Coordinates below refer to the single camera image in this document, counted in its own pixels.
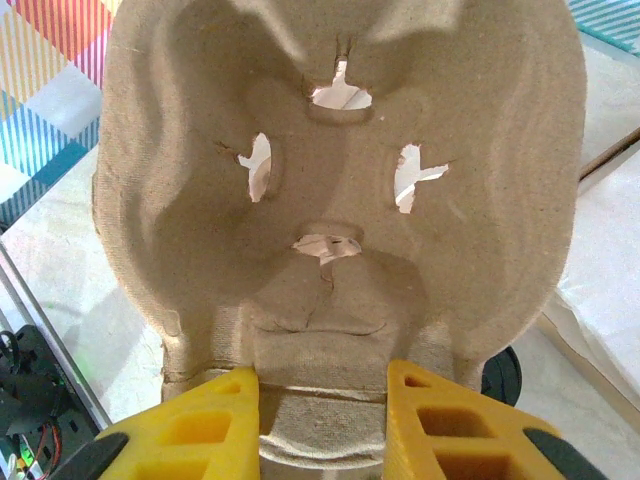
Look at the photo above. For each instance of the brown cardboard napkin box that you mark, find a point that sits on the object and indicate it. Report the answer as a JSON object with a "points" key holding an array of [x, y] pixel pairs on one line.
{"points": [[611, 151]]}

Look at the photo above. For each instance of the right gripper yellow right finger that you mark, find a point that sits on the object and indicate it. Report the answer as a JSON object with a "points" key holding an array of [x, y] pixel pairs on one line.
{"points": [[450, 430]]}

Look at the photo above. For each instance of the brown pulp cup carrier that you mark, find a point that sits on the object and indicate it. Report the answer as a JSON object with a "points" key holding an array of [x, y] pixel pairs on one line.
{"points": [[325, 175]]}

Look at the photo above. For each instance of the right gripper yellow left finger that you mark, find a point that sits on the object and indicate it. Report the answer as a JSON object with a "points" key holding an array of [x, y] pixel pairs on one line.
{"points": [[200, 430]]}

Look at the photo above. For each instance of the aluminium mounting rail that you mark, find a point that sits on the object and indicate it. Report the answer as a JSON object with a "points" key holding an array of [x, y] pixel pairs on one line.
{"points": [[45, 335]]}

